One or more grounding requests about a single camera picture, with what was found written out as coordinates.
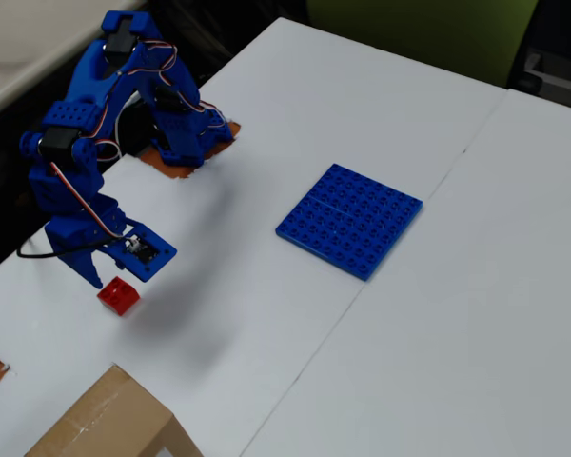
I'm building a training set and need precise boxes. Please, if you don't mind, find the blue gripper black motor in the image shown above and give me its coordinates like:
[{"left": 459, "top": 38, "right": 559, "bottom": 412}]
[{"left": 44, "top": 191, "right": 129, "bottom": 290}]

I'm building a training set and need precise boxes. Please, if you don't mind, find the red 2x2 toy block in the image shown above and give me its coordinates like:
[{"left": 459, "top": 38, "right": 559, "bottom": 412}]
[{"left": 96, "top": 275, "right": 141, "bottom": 317}]

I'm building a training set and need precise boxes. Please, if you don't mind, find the white foam board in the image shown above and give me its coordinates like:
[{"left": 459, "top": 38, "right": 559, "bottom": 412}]
[
  {"left": 242, "top": 88, "right": 571, "bottom": 457},
  {"left": 0, "top": 16, "right": 508, "bottom": 457}
]

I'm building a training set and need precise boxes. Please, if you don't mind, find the brown cardboard box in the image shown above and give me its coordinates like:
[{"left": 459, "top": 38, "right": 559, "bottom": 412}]
[{"left": 23, "top": 364, "right": 206, "bottom": 457}]

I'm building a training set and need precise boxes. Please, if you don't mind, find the white desk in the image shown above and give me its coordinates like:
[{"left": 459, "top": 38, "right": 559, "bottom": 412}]
[{"left": 0, "top": 0, "right": 149, "bottom": 126}]

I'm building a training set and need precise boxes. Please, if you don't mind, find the blue 8x8 studded plate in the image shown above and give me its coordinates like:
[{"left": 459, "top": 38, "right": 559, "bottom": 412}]
[{"left": 274, "top": 162, "right": 423, "bottom": 283}]

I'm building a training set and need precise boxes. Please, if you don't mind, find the olive green chair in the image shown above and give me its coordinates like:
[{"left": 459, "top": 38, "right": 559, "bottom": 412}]
[{"left": 306, "top": 0, "right": 540, "bottom": 89}]

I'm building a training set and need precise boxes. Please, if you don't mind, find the grey box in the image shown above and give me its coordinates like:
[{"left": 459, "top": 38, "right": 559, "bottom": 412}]
[{"left": 508, "top": 46, "right": 571, "bottom": 113}]

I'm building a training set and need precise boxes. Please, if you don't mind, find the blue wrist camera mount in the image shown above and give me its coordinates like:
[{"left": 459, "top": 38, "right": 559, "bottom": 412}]
[{"left": 113, "top": 218, "right": 179, "bottom": 284}]

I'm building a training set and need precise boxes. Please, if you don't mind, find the black cable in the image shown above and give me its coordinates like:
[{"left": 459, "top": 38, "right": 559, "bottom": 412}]
[{"left": 15, "top": 235, "right": 126, "bottom": 261}]

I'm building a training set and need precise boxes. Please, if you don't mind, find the white cable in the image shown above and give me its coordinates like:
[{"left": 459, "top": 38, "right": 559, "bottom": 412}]
[{"left": 113, "top": 91, "right": 142, "bottom": 156}]

